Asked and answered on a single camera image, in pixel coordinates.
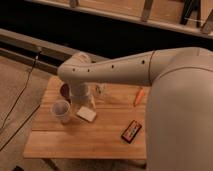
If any clear glass bottle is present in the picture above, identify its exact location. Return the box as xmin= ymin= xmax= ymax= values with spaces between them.
xmin=95 ymin=84 xmax=105 ymax=100

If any black cable on floor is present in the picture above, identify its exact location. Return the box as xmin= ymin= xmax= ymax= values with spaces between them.
xmin=0 ymin=49 xmax=42 ymax=152

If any orange carrot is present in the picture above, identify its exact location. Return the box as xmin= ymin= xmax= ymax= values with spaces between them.
xmin=133 ymin=88 xmax=144 ymax=106

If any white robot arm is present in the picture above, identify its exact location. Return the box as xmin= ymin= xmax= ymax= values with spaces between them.
xmin=57 ymin=47 xmax=213 ymax=171

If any black red snack box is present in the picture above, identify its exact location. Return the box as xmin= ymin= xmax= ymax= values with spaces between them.
xmin=121 ymin=120 xmax=142 ymax=143

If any dark red bowl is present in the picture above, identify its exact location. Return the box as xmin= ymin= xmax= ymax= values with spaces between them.
xmin=60 ymin=84 xmax=70 ymax=99

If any wooden table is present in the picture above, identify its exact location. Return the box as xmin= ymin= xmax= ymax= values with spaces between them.
xmin=23 ymin=76 xmax=146 ymax=160

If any white ceramic cup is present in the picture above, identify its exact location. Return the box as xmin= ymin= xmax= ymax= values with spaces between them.
xmin=50 ymin=100 xmax=70 ymax=124

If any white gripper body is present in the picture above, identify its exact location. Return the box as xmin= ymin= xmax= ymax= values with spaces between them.
xmin=69 ymin=83 xmax=91 ymax=112

